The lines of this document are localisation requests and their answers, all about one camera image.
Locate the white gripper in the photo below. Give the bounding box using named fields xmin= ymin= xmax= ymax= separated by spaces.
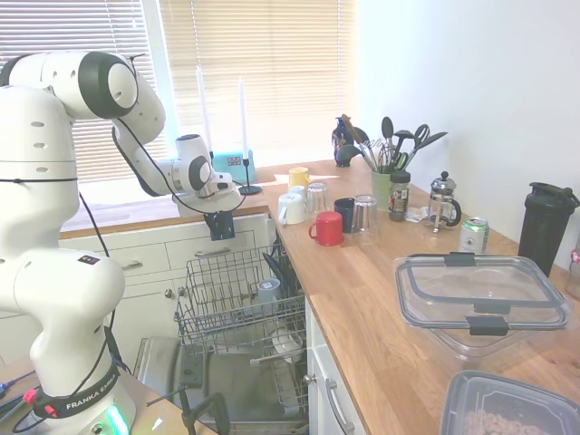
xmin=173 ymin=179 xmax=244 ymax=231

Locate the dark blue ceramic mug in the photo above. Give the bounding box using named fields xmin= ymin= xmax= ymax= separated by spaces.
xmin=209 ymin=212 xmax=236 ymax=241

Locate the large white mug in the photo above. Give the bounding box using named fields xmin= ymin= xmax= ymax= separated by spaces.
xmin=276 ymin=192 xmax=308 ymax=227

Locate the yellow mug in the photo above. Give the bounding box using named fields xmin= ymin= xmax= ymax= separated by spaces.
xmin=288 ymin=167 xmax=312 ymax=189

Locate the grey mug with sticker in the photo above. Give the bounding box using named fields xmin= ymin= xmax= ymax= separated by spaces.
xmin=256 ymin=277 xmax=283 ymax=314

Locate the red mug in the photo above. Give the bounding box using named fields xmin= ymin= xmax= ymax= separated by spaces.
xmin=308 ymin=210 xmax=344 ymax=247

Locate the navy mug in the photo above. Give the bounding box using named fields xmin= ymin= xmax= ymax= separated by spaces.
xmin=333 ymin=197 xmax=357 ymax=235

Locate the stainless steel dishwasher door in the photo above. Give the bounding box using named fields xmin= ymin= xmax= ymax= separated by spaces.
xmin=130 ymin=337 xmax=314 ymax=434

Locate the black candle holder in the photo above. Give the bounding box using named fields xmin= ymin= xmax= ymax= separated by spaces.
xmin=237 ymin=158 xmax=263 ymax=197

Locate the teal metal box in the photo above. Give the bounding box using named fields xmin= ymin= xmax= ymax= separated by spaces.
xmin=210 ymin=151 xmax=257 ymax=182

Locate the dark plate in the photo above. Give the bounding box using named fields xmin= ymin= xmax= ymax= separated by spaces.
xmin=261 ymin=244 xmax=294 ymax=298

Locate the white cabinet with drawers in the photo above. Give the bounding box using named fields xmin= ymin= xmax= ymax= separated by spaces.
xmin=0 ymin=212 xmax=277 ymax=363

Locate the short white candle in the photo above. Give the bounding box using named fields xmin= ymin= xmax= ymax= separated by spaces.
xmin=237 ymin=76 xmax=249 ymax=160

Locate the small clear drinking glass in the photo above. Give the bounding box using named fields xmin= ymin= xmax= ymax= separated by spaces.
xmin=306 ymin=181 xmax=329 ymax=214

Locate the tall white candle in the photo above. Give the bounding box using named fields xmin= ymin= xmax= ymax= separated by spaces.
xmin=195 ymin=65 xmax=213 ymax=151

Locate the black bird figurine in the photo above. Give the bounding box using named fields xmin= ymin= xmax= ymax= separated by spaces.
xmin=332 ymin=115 xmax=363 ymax=169

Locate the large clear drinking glass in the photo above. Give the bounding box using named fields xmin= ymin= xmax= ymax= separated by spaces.
xmin=352 ymin=194 xmax=380 ymax=247

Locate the pale green utensil holder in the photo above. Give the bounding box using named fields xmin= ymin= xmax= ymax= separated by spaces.
xmin=371 ymin=168 xmax=395 ymax=212

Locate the wooden spoon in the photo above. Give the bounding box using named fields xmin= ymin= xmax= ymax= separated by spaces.
xmin=340 ymin=112 xmax=371 ymax=145

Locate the sunlit window blind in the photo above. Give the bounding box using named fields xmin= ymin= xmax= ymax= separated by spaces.
xmin=158 ymin=0 xmax=357 ymax=169

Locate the metal whisk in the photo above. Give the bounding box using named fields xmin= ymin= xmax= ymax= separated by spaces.
xmin=360 ymin=139 xmax=393 ymax=174

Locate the spice jar with black lid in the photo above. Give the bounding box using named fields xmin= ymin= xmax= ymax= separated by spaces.
xmin=388 ymin=170 xmax=412 ymax=223

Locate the black serving spoon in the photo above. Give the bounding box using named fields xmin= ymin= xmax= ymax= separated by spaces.
xmin=381 ymin=116 xmax=395 ymax=173

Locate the glass french press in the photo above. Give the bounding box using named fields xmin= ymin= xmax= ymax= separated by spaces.
xmin=423 ymin=170 xmax=463 ymax=235

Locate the black spatula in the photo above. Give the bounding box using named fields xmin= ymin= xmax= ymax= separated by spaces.
xmin=407 ymin=130 xmax=450 ymax=169

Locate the wide window blind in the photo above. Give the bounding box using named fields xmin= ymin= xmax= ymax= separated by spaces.
xmin=0 ymin=0 xmax=162 ymax=200

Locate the green and white drink can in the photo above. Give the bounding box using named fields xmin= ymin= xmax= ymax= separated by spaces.
xmin=459 ymin=216 xmax=490 ymax=255

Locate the clear container with clip lid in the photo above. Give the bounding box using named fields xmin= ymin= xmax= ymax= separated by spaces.
xmin=391 ymin=251 xmax=571 ymax=363

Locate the black shaker bottle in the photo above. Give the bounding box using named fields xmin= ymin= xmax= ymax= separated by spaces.
xmin=517 ymin=181 xmax=580 ymax=278

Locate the grey plastic food container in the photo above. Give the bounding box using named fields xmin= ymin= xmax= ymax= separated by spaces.
xmin=440 ymin=370 xmax=580 ymax=435

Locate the jar with pink lid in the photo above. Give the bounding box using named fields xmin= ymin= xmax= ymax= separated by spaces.
xmin=564 ymin=235 xmax=580 ymax=300

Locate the grey wire upper dishwasher rack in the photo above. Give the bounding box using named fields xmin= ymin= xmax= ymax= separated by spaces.
xmin=174 ymin=246 xmax=307 ymax=350

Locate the grey wire dishwasher rack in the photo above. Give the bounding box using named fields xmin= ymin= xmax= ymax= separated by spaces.
xmin=251 ymin=312 xmax=312 ymax=416
xmin=174 ymin=246 xmax=307 ymax=350

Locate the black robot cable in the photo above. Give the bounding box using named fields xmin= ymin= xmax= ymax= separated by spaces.
xmin=0 ymin=53 xmax=237 ymax=435

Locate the grey wire lower dishwasher rack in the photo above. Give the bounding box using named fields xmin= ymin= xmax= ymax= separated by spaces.
xmin=251 ymin=312 xmax=312 ymax=416

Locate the black clamp camera mount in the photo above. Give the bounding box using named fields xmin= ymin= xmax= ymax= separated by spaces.
xmin=147 ymin=384 xmax=232 ymax=435

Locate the white cabinet with bar handle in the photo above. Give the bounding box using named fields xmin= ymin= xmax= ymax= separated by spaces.
xmin=304 ymin=294 xmax=368 ymax=435

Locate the purple cable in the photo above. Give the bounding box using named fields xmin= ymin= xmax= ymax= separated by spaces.
xmin=0 ymin=369 xmax=37 ymax=395

